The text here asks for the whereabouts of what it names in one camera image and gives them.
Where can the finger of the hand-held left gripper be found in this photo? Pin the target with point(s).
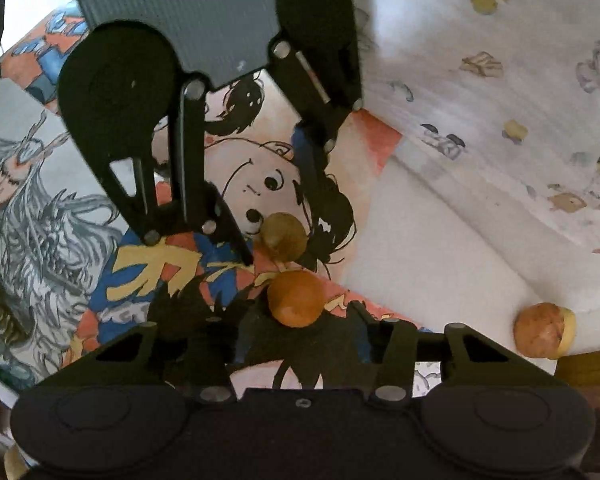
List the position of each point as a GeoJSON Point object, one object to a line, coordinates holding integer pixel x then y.
{"type": "Point", "coordinates": [315, 110]}
{"type": "Point", "coordinates": [215, 220]}

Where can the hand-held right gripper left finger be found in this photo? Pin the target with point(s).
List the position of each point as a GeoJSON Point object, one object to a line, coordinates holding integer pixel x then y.
{"type": "Point", "coordinates": [200, 360]}

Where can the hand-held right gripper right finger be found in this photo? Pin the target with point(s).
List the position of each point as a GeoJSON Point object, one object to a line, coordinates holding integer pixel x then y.
{"type": "Point", "coordinates": [367, 322]}

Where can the small brown round fruit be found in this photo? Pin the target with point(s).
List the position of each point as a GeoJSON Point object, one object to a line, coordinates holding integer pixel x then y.
{"type": "Point", "coordinates": [282, 235]}

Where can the orange tangerine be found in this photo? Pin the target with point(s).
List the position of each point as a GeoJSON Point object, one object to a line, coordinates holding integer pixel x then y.
{"type": "Point", "coordinates": [295, 300]}

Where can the red apple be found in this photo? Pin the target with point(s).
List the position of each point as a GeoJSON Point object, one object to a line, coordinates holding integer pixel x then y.
{"type": "Point", "coordinates": [537, 332]}

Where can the white printed cartoon blanket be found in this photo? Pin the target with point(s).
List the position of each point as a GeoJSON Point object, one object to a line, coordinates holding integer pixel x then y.
{"type": "Point", "coordinates": [505, 110]}

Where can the yellow round fruit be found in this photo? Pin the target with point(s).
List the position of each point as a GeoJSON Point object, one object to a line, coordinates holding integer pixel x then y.
{"type": "Point", "coordinates": [569, 332]}

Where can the round wooden frame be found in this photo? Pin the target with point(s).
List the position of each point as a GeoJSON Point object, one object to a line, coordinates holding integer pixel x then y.
{"type": "Point", "coordinates": [590, 375]}

